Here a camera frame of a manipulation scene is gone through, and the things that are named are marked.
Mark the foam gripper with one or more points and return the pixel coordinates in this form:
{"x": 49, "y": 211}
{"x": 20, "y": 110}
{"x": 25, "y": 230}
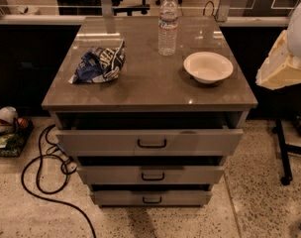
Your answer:
{"x": 299, "y": 34}

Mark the grey top drawer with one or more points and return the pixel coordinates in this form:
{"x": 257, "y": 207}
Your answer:
{"x": 163, "y": 135}

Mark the grey drawer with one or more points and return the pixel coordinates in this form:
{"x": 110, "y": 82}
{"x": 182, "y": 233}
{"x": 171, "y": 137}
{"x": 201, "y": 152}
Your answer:
{"x": 163, "y": 135}
{"x": 156, "y": 195}
{"x": 151, "y": 170}

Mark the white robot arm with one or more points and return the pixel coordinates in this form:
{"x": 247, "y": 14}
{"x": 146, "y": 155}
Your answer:
{"x": 294, "y": 32}

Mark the grey drawer cabinet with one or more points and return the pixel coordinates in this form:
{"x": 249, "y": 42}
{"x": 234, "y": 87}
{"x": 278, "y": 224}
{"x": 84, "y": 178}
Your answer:
{"x": 149, "y": 84}

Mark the grey middle drawer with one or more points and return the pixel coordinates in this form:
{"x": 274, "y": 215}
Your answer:
{"x": 151, "y": 170}

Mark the grey bottom drawer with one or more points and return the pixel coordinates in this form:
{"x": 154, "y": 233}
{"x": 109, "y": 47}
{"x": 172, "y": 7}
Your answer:
{"x": 156, "y": 195}

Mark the white bowl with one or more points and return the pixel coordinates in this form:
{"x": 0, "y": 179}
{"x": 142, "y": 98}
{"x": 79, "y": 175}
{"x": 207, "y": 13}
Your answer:
{"x": 207, "y": 67}

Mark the black stand with wheel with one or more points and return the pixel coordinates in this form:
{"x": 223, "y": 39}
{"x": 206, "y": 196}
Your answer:
{"x": 285, "y": 149}

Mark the clear plastic water bottle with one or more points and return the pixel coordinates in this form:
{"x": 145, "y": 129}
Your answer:
{"x": 167, "y": 27}

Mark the blue white chip bag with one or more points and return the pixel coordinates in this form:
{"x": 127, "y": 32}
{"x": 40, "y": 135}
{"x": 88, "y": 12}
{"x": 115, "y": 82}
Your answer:
{"x": 99, "y": 65}

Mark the pile of toys on mat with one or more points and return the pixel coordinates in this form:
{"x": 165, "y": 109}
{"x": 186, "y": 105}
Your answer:
{"x": 14, "y": 132}

